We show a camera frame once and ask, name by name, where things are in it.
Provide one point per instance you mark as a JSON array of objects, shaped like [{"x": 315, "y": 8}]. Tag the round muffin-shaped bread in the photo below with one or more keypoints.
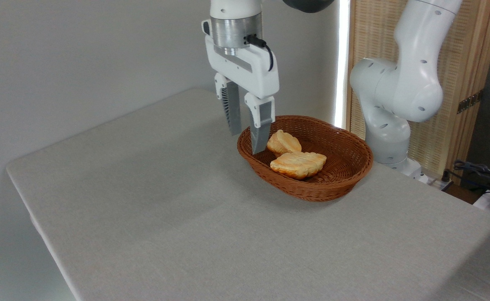
[{"x": 284, "y": 142}]

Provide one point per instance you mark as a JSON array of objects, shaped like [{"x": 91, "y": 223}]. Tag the long golden bread loaf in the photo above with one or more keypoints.
[{"x": 298, "y": 165}]

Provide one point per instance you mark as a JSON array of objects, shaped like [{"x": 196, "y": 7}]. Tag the brown wicker basket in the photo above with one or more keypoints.
[{"x": 341, "y": 184}]

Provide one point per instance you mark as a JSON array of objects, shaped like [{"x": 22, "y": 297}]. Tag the dark metal screen hinge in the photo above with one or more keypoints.
[{"x": 470, "y": 101}]

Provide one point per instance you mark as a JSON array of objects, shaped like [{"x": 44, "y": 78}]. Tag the white power strip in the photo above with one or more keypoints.
[{"x": 439, "y": 183}]

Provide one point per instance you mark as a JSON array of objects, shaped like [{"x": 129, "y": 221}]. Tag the grey tablecloth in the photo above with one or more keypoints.
[{"x": 270, "y": 251}]

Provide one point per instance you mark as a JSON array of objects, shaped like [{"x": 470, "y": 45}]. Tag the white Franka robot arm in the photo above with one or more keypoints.
[{"x": 416, "y": 83}]

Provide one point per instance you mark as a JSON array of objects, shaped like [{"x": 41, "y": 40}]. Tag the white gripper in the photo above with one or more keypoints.
[{"x": 261, "y": 79}]

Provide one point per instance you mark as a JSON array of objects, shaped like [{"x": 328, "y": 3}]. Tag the wooden rattan folding screen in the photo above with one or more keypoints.
[{"x": 466, "y": 50}]

